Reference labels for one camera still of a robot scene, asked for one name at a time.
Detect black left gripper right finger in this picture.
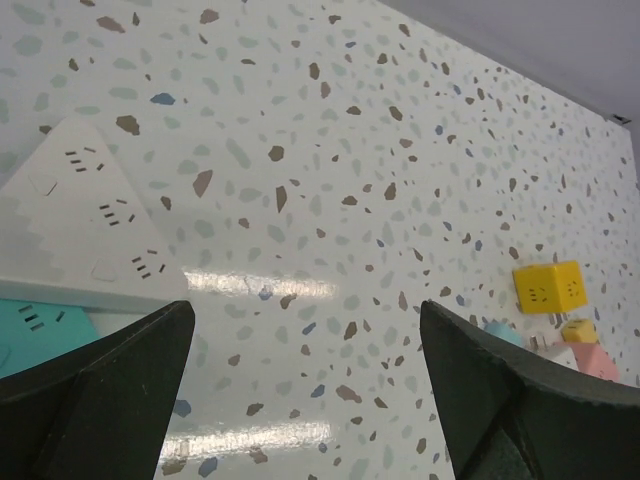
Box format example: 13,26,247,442
420,300,639,479

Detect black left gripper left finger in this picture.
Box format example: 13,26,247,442
1,300,195,479

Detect white cartoon sticker adapter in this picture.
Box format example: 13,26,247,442
529,334,579,371

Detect pink cube socket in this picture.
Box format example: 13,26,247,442
568,343,620,382

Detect light blue triangular item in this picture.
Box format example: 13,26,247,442
1,299,100,378

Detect yellow charger plug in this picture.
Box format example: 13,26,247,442
561,319,599,344

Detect yellow cube socket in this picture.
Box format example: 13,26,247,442
512,260,588,314

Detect white socket adapter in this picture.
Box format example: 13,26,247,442
1,117,188,313

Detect light cyan charger plug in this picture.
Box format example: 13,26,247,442
484,321,525,348

